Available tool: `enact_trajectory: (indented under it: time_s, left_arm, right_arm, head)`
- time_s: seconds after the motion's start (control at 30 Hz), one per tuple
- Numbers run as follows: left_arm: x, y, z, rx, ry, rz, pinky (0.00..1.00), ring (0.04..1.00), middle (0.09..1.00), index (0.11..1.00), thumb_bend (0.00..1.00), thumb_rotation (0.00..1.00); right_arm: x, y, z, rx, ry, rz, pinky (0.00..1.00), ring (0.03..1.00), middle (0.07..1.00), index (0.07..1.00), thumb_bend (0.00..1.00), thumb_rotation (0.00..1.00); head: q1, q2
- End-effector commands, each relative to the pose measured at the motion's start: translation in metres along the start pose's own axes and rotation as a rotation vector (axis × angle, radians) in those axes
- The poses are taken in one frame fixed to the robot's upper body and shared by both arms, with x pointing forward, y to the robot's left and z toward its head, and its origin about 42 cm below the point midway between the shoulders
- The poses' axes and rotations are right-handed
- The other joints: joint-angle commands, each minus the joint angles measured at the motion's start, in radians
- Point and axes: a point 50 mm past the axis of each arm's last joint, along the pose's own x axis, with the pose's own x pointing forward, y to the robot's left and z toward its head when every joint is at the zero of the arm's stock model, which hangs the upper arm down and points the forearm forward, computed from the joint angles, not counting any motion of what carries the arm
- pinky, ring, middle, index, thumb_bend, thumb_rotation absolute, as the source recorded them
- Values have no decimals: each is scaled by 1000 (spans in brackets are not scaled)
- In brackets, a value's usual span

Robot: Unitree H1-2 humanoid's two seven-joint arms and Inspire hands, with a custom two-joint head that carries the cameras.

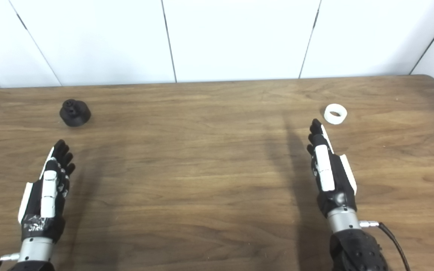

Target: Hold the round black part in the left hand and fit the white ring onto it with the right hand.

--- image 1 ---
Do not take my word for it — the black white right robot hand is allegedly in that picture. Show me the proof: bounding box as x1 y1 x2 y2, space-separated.
306 119 358 219

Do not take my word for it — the round black plastic part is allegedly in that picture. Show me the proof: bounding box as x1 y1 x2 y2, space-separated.
59 99 92 127

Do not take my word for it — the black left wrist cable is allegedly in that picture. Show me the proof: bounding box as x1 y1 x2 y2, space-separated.
0 253 20 271

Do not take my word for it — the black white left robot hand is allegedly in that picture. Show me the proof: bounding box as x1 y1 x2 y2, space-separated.
17 139 76 243

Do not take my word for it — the white plastic ring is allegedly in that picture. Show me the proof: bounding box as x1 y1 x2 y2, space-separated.
324 104 348 125

